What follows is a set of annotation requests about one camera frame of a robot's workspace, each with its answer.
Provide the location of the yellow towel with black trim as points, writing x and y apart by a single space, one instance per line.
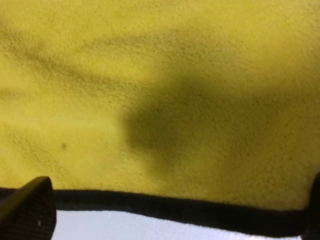
204 112

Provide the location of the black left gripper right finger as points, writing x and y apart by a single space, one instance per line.
313 230

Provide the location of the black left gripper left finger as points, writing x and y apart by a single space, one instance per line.
28 212

